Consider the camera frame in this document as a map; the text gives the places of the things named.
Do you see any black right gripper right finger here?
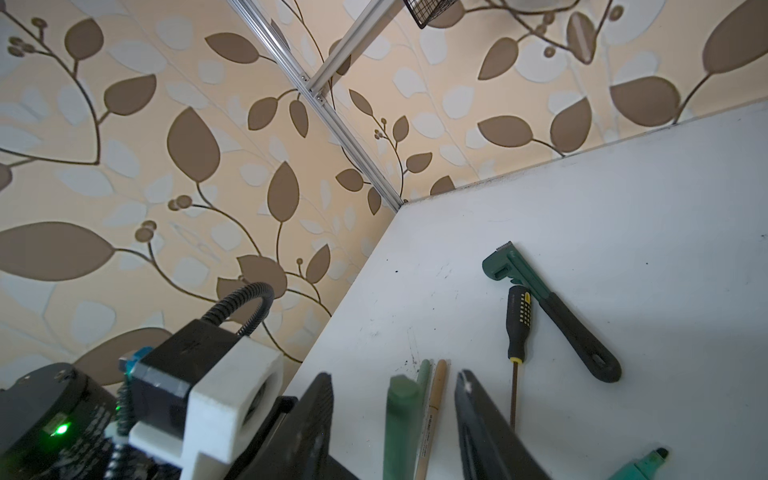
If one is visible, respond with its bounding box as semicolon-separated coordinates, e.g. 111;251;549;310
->
454;370;550;480

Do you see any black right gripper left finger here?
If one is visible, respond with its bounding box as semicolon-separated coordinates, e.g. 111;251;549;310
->
227;373;334;479

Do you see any dark green highlighter cap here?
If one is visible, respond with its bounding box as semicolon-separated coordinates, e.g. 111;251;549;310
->
382;375;423;480

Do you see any brown wooden pen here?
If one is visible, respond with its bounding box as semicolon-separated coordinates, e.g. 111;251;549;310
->
414;359;449;480

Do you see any green highlighter pen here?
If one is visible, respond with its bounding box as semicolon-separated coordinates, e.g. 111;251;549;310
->
609;447;669;480

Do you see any light green pen cap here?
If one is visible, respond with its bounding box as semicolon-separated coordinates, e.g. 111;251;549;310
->
416;359;433;394

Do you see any green pipe wrench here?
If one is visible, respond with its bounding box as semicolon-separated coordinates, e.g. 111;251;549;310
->
482;242;622;383

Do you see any black yellow screwdriver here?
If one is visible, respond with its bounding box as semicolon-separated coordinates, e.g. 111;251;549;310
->
506;285;532;429

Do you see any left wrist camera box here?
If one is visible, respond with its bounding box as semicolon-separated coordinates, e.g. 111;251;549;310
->
127;320;283;479

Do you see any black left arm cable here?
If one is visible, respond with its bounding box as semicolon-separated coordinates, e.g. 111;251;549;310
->
104;281;276;480

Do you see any black wire basket centre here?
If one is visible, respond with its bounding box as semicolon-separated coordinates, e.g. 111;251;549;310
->
403;0;456;29

